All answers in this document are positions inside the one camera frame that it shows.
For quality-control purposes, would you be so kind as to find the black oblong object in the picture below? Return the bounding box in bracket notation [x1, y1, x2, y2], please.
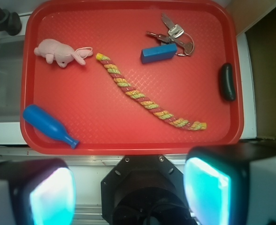
[219, 63, 236, 102]

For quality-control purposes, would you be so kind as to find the blue rectangular block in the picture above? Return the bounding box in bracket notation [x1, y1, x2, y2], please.
[140, 44, 177, 64]

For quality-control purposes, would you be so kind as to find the pink plush bunny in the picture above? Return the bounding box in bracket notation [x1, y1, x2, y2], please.
[34, 39, 93, 68]

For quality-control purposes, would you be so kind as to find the black faucet fixture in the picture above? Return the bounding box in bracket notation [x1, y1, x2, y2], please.
[0, 8, 22, 36]

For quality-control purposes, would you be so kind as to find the red plastic tray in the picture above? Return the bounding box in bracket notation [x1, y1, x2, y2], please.
[20, 0, 244, 155]

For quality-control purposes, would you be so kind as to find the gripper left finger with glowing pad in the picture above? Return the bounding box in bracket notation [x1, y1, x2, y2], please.
[0, 158, 76, 225]

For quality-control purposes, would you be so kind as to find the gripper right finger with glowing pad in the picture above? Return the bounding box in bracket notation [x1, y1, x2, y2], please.
[184, 142, 276, 225]

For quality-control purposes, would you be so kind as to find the bunch of silver keys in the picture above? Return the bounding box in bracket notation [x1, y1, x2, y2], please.
[146, 13, 195, 57]

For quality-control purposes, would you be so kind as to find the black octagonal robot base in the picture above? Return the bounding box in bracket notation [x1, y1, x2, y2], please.
[100, 155, 197, 225]

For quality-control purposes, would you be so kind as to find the blue plastic bottle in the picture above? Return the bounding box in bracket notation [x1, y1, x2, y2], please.
[23, 105, 79, 149]

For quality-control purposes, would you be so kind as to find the twisted red yellow green rope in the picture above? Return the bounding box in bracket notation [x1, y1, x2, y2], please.
[95, 52, 207, 131]

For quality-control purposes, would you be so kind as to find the metal sink basin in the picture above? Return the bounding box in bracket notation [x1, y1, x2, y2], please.
[0, 40, 24, 122]

